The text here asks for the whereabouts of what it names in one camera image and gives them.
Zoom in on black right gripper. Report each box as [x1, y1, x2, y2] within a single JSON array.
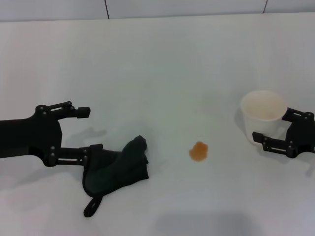
[[252, 107, 315, 158]]

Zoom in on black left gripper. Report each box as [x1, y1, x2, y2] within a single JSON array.
[[0, 100, 104, 168]]

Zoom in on white paper cup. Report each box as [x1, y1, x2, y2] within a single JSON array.
[[240, 90, 288, 144]]

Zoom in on dark blue rag with loop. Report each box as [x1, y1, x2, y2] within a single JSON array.
[[82, 135, 150, 217]]

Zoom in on orange liquid stain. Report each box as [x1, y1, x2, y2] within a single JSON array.
[[189, 141, 209, 162]]

